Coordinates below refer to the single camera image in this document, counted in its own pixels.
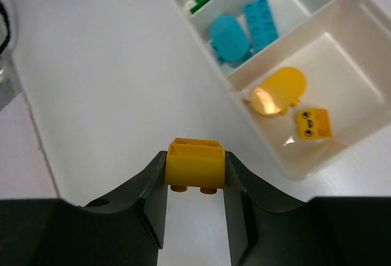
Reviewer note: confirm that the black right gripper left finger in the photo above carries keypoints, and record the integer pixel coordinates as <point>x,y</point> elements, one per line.
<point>123,227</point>

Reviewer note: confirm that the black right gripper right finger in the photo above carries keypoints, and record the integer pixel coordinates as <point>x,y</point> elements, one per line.
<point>266,226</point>

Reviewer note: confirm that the bee lego stack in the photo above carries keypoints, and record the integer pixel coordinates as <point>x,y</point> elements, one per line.
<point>195,163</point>

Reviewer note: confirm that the yellow face lego brick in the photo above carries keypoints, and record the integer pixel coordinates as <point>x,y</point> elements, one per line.
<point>313,123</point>

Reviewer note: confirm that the yellow curved lego brick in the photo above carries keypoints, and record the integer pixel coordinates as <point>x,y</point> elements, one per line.
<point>277,93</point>

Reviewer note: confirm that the teal green lego stack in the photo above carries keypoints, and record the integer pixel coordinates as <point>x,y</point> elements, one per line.
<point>229,41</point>

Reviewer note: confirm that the light blue long lego brick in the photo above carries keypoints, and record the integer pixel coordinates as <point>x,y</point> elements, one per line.
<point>260,21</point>

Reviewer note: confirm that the white divided container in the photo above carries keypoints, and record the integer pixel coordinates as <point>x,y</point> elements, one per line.
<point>343,49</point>

